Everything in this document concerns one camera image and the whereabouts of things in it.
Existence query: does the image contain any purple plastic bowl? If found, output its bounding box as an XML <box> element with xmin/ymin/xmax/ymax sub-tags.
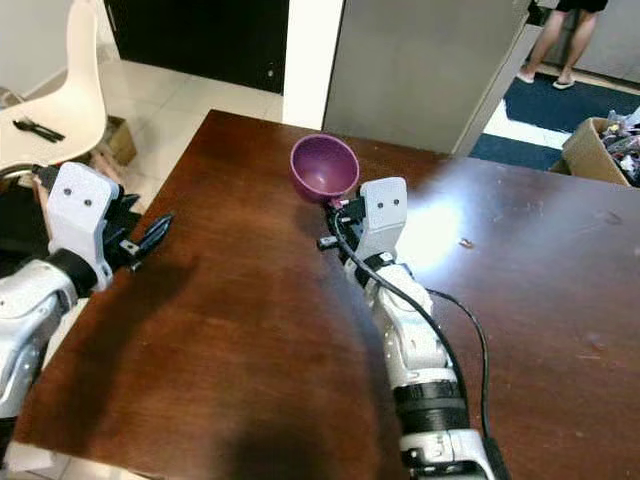
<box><xmin>290</xmin><ymin>135</ymin><xmax>361</xmax><ymax>206</ymax></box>

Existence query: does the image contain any small brown cardboard box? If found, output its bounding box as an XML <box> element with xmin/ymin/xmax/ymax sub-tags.
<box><xmin>98</xmin><ymin>114</ymin><xmax>137</xmax><ymax>169</ymax></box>

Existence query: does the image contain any black plastic fork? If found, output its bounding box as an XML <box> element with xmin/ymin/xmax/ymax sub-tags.
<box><xmin>24</xmin><ymin>121</ymin><xmax>67</xmax><ymax>144</ymax></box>

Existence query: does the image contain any white plastic chair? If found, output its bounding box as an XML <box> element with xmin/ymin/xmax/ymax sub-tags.
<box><xmin>0</xmin><ymin>0</ymin><xmax>113</xmax><ymax>173</ymax></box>

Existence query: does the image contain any black plastic spoon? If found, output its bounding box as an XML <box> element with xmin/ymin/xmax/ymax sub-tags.
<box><xmin>12</xmin><ymin>117</ymin><xmax>63</xmax><ymax>141</ymax></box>

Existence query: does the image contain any grey door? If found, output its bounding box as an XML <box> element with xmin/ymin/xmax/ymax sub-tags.
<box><xmin>322</xmin><ymin>0</ymin><xmax>547</xmax><ymax>157</ymax></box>

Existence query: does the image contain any dark blue floor mat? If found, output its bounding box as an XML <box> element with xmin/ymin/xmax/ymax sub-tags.
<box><xmin>468</xmin><ymin>75</ymin><xmax>640</xmax><ymax>171</ymax></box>

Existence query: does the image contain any cardboard box with clutter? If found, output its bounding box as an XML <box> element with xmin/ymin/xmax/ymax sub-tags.
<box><xmin>560</xmin><ymin>108</ymin><xmax>640</xmax><ymax>189</ymax></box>

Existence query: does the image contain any person in sandals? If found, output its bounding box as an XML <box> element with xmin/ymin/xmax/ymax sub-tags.
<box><xmin>515</xmin><ymin>0</ymin><xmax>611</xmax><ymax>91</ymax></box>

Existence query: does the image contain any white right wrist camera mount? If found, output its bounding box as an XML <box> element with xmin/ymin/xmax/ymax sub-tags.
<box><xmin>355</xmin><ymin>177</ymin><xmax>409</xmax><ymax>264</ymax></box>

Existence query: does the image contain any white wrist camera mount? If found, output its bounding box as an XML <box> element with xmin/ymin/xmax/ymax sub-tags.
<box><xmin>355</xmin><ymin>177</ymin><xmax>409</xmax><ymax>264</ymax></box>
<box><xmin>48</xmin><ymin>161</ymin><xmax>122</xmax><ymax>292</ymax></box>

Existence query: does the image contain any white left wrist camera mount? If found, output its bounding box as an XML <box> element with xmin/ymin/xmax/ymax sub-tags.
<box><xmin>48</xmin><ymin>161</ymin><xmax>122</xmax><ymax>292</ymax></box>

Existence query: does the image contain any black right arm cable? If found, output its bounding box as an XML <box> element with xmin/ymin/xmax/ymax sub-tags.
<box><xmin>425</xmin><ymin>288</ymin><xmax>493</xmax><ymax>441</ymax></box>
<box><xmin>328</xmin><ymin>212</ymin><xmax>466</xmax><ymax>401</ymax></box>

